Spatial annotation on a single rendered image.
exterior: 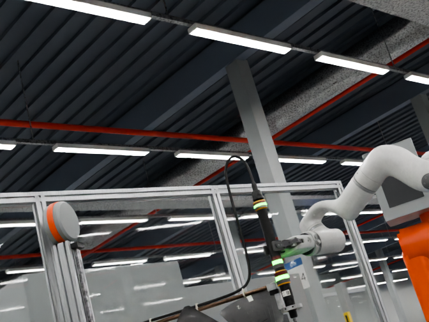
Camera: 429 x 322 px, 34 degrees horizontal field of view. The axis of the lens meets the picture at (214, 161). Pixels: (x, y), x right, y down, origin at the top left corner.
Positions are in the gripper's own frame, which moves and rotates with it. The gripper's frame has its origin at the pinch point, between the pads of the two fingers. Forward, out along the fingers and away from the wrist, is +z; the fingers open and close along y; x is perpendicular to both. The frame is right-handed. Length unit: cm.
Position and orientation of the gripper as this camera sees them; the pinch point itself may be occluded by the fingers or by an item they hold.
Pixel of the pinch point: (272, 248)
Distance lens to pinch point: 228.4
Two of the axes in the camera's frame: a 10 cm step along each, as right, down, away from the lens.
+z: -7.8, 0.1, -6.3
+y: -5.7, 4.1, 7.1
